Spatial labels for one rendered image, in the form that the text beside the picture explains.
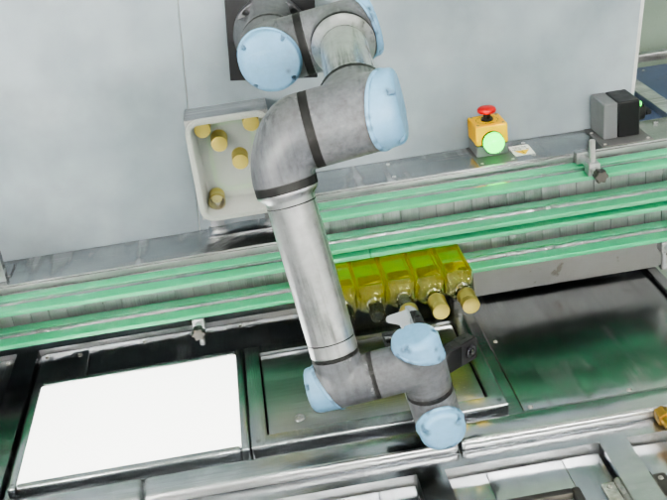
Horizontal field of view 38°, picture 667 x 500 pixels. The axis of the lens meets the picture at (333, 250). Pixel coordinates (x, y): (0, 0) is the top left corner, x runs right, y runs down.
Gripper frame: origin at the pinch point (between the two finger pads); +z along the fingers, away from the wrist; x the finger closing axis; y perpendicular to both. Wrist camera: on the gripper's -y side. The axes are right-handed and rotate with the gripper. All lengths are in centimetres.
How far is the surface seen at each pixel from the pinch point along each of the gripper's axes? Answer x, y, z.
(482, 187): -14.1, -20.4, 24.0
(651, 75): -15, -79, 76
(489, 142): -20.3, -24.3, 32.4
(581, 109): -21, -48, 43
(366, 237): -5.9, 4.1, 25.3
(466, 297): -1.7, -11.1, 2.3
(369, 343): 12.8, 6.8, 14.2
